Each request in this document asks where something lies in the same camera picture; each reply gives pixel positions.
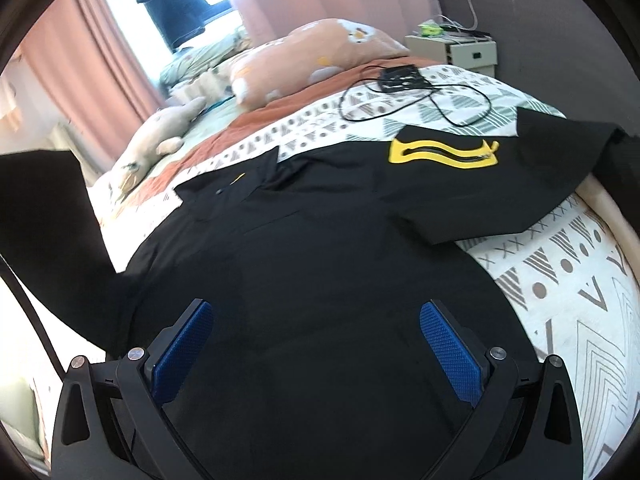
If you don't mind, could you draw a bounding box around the black shirt with yellow stripes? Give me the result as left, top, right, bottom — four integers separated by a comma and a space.
1, 110, 639, 479

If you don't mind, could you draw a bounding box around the patterned white duvet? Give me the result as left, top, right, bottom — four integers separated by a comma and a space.
24, 66, 639, 479

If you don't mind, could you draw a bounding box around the beige seal plush toy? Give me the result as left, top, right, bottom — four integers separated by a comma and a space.
111, 96, 206, 200

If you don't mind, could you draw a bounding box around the light green crumpled blanket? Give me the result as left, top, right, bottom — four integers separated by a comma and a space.
160, 25, 252, 89

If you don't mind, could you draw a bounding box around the orange floral pillow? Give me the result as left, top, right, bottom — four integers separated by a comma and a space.
229, 18, 409, 110

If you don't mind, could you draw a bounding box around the left pink curtain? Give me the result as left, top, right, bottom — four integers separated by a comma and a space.
21, 0, 164, 171

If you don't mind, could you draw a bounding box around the white bedside table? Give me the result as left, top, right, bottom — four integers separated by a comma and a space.
405, 32, 498, 77

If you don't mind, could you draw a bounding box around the black device with cable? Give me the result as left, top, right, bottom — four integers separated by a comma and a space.
336, 64, 494, 128

